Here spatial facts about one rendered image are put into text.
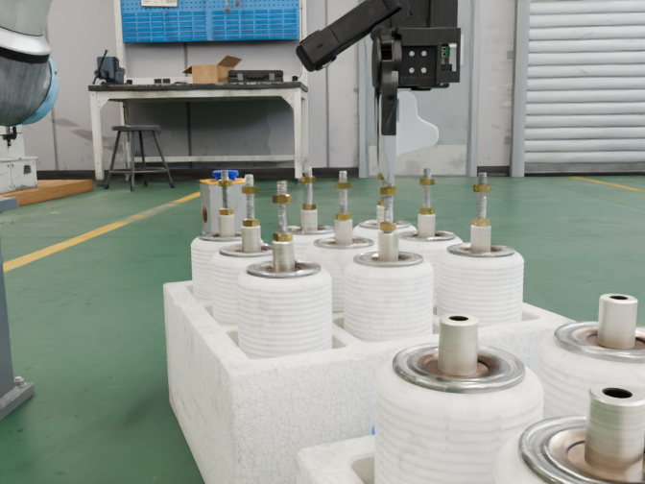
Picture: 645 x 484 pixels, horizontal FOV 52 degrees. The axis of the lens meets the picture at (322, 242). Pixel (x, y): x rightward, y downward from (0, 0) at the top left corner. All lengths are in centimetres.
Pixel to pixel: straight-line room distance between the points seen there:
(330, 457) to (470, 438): 12
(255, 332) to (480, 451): 33
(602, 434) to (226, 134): 558
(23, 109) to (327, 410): 66
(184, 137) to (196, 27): 93
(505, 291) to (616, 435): 46
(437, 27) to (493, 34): 516
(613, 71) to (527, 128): 80
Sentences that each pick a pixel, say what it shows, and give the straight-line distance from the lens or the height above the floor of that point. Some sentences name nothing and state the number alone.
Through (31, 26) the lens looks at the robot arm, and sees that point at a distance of 104.
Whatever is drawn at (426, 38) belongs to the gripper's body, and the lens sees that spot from 67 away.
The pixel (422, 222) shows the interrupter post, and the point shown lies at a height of 27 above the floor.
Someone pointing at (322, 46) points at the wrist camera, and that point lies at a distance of 68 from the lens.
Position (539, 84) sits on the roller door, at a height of 76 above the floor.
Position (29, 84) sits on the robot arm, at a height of 46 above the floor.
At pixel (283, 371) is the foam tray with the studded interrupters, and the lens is 60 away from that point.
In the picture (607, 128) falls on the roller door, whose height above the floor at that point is 39.
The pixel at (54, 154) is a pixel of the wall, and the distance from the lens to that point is 630.
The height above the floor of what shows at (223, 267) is 24.
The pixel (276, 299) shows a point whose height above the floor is 23.
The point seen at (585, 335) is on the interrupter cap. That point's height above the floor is 25.
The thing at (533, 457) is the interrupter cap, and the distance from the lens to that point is 29.
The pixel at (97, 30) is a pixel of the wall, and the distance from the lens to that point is 617.
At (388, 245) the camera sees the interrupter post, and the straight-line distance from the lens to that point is 69.
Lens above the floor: 39
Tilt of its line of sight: 9 degrees down
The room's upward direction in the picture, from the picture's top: 1 degrees counter-clockwise
